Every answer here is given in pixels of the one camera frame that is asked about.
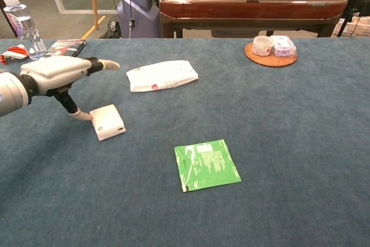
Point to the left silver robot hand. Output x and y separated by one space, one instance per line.
57 75

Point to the small white box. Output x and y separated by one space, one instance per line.
107 122

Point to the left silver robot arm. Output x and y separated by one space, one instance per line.
13 93

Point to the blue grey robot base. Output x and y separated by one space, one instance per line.
138 7

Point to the grey red patterned package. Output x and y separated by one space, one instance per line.
68 47

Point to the red white snack packet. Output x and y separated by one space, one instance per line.
14 52

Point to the clear plastic water bottle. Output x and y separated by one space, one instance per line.
24 27

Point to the white paper bag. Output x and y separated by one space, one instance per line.
162 75

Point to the green sachet packet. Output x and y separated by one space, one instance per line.
205 165

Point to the brown mahjong table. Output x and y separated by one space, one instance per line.
248 7

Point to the round clear lidded jar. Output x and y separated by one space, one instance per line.
262 45

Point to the round woven rattan coaster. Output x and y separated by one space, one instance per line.
270 58

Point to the small clear packet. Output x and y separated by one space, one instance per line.
283 46

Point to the white plastic crate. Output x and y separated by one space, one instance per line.
354 27

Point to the black tripod stand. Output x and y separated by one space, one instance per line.
354 1

